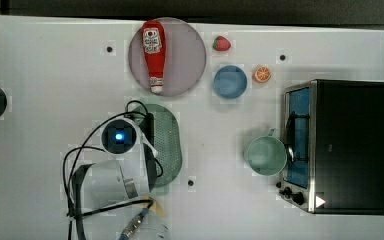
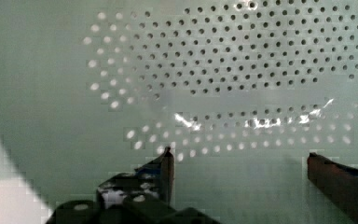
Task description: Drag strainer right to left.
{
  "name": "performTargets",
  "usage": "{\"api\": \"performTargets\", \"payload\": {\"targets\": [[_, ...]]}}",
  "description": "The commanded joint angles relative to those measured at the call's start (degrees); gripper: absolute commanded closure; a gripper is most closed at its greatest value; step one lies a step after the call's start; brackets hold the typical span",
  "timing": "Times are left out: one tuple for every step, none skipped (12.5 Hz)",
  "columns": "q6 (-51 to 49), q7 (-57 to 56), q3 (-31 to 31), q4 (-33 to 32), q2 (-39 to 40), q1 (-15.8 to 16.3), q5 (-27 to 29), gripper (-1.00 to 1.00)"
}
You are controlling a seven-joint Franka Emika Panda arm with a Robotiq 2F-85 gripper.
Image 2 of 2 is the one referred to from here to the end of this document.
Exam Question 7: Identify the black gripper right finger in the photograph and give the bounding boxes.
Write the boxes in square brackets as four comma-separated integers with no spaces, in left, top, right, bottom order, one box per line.
[307,152,358,224]

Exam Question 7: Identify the green plastic strainer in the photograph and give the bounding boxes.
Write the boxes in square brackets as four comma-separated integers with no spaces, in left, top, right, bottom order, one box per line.
[0,0,358,224]

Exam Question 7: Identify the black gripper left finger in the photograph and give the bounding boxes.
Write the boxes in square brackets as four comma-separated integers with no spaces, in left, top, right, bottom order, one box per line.
[46,147,221,224]

